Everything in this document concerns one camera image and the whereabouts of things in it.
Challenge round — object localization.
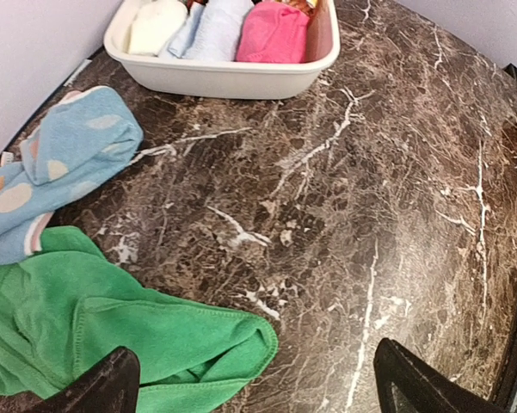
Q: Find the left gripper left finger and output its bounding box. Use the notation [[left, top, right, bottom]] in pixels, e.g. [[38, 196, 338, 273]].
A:
[[23, 346, 142, 413]]

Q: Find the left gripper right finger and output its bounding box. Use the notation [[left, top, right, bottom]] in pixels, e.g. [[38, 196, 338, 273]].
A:
[[373, 338, 503, 412]]

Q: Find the green towel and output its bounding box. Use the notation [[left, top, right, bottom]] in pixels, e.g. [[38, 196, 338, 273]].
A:
[[0, 226, 278, 412]]

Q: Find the light blue patterned towel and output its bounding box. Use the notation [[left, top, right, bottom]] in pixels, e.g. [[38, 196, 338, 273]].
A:
[[0, 86, 143, 266]]

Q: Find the white plastic basin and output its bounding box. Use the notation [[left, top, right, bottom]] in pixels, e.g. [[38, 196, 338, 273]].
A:
[[103, 1, 341, 100]]

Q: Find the cream rolled towel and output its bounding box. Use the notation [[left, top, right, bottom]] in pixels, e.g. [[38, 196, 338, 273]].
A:
[[127, 1, 188, 56]]

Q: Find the lavender rolled towel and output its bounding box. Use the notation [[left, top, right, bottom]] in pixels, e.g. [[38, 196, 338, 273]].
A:
[[158, 0, 254, 62]]

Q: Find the pink rolled towel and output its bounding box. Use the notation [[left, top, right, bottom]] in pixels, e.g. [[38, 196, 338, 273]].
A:
[[236, 1, 310, 64]]

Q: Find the orange patterned rolled towel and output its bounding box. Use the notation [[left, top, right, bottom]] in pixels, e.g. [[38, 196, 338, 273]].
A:
[[283, 0, 322, 17]]

